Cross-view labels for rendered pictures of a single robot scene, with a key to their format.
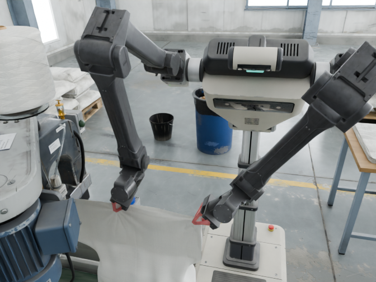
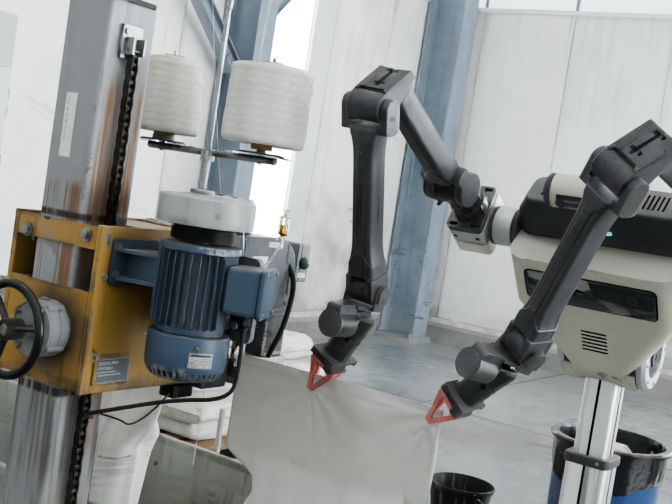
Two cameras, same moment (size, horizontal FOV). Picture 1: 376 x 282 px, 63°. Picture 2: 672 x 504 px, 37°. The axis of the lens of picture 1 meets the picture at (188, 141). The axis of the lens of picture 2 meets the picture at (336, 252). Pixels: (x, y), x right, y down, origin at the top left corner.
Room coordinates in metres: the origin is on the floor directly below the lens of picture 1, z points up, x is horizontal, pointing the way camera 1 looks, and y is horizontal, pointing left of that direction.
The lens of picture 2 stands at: (-1.17, -0.39, 1.47)
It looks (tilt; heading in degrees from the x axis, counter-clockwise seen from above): 4 degrees down; 18
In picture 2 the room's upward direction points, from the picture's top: 9 degrees clockwise
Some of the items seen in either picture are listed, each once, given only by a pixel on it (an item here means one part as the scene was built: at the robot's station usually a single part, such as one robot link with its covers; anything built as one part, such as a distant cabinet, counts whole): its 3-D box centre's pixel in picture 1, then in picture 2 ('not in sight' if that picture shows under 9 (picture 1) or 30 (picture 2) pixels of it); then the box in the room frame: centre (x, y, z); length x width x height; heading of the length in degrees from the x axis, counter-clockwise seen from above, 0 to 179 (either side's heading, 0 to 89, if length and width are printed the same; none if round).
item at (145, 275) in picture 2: not in sight; (150, 266); (0.51, 0.50, 1.27); 0.12 x 0.09 x 0.09; 165
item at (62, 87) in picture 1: (46, 91); not in sight; (3.52, 1.67, 0.56); 0.66 x 0.42 x 0.15; 165
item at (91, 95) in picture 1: (78, 100); not in sight; (4.11, 1.54, 0.20); 0.67 x 0.43 x 0.15; 165
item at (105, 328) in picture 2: not in sight; (109, 298); (0.61, 0.64, 1.18); 0.34 x 0.25 x 0.31; 165
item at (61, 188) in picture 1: (60, 194); not in sight; (0.81, 0.43, 1.14); 0.05 x 0.04 x 0.16; 165
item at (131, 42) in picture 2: not in sight; (134, 43); (0.50, 0.60, 1.68); 0.05 x 0.03 x 0.06; 165
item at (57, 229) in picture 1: (60, 229); (249, 297); (0.54, 0.31, 1.25); 0.10 x 0.08 x 0.12; 10
